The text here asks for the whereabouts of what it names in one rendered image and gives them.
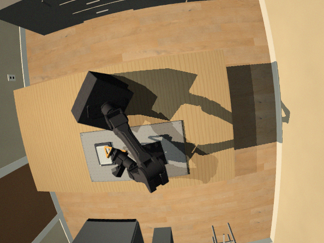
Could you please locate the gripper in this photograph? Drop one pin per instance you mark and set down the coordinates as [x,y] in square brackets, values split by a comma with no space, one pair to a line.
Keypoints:
[122,154]

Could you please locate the clear plastic lid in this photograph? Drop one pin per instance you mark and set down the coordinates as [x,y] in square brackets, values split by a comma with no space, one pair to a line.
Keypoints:
[102,155]

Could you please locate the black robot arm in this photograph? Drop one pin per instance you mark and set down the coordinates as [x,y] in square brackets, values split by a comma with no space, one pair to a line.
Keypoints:
[147,168]

